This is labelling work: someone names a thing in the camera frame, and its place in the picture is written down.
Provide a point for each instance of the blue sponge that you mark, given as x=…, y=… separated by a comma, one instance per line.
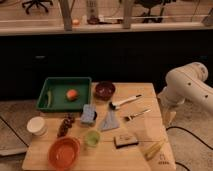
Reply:
x=89, y=115

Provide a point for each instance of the dark grape bunch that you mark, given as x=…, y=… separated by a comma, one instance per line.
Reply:
x=65, y=126

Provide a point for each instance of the wooden post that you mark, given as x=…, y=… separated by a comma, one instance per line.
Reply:
x=66, y=14
x=128, y=8

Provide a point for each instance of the grey blue cloth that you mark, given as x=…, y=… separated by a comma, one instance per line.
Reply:
x=109, y=122

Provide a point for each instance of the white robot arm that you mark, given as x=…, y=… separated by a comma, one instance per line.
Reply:
x=185, y=82

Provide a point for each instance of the wooden post left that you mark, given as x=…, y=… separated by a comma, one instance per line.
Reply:
x=66, y=14

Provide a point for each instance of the small orange object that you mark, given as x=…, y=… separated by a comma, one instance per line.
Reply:
x=75, y=22

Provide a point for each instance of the orange peach fruit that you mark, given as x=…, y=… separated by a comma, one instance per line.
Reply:
x=72, y=94

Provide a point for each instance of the metal fork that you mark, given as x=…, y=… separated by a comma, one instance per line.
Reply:
x=131, y=117

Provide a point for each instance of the dark maroon bowl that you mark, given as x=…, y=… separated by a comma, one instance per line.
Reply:
x=104, y=90

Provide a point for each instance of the orange red bowl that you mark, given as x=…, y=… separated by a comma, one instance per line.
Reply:
x=63, y=153

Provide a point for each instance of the yellow banana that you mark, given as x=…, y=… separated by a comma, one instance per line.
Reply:
x=153, y=150

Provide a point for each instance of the black whiteboard eraser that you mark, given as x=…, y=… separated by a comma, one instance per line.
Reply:
x=125, y=140

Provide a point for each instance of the black office chair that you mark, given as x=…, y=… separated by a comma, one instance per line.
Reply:
x=38, y=3
x=149, y=5

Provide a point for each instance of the small green cup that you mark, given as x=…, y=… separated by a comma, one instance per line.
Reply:
x=92, y=138

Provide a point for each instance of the white cup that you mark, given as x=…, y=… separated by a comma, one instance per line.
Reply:
x=37, y=126

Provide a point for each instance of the black office chair right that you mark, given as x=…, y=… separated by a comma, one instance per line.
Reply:
x=149, y=5

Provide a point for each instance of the white handled brush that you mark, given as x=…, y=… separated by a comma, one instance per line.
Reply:
x=116, y=105

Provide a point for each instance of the wooden post right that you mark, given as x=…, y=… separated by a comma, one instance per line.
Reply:
x=128, y=8

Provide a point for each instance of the green plastic tray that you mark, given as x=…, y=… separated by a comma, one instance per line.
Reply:
x=59, y=86

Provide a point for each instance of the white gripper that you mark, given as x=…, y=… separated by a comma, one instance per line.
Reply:
x=168, y=114

